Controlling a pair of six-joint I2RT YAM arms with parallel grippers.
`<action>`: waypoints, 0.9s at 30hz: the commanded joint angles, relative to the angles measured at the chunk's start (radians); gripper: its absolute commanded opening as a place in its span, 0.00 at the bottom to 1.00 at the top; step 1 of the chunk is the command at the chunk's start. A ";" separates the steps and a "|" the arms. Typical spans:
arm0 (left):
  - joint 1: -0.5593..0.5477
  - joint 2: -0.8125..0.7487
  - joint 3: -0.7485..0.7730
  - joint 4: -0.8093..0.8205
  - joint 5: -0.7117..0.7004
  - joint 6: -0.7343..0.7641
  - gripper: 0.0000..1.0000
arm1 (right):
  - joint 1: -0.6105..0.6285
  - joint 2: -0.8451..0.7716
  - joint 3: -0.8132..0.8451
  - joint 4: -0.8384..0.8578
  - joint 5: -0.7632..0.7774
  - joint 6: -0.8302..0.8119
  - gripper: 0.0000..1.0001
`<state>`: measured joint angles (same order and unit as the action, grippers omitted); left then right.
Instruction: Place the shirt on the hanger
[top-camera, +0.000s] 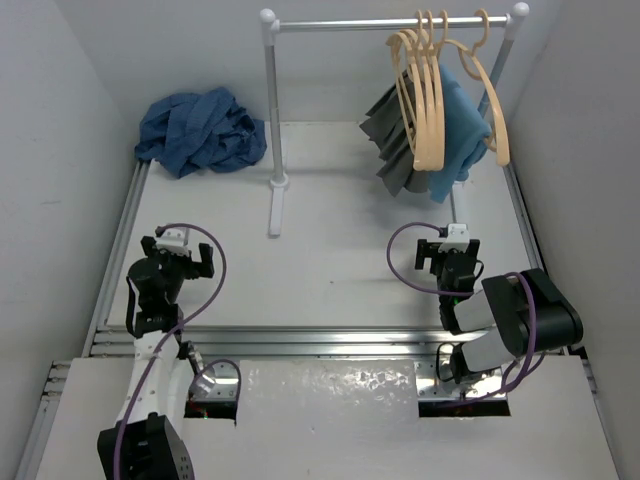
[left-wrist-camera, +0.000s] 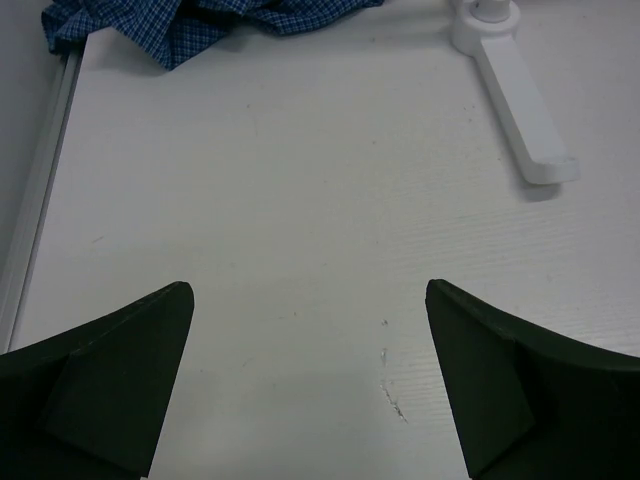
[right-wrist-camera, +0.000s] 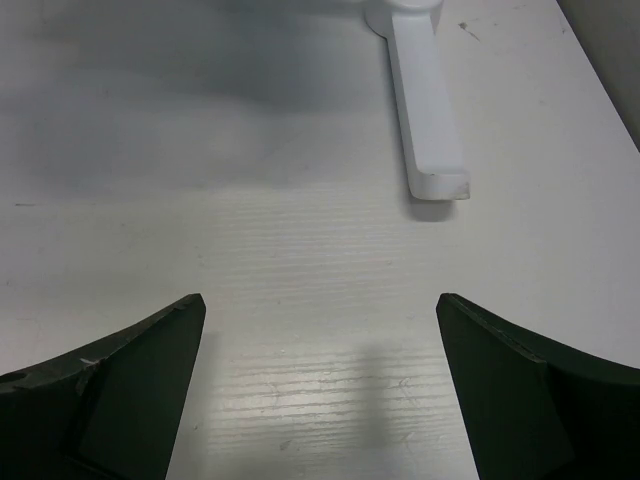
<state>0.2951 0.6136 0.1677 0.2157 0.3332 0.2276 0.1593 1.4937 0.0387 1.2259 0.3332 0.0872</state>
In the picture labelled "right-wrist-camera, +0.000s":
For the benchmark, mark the white clothes rack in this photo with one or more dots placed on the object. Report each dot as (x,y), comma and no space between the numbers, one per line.
(431,147)

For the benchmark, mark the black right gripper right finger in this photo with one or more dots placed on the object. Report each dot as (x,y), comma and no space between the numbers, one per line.
(534,408)

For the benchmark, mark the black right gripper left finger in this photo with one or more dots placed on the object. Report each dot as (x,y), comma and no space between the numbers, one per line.
(109,409)

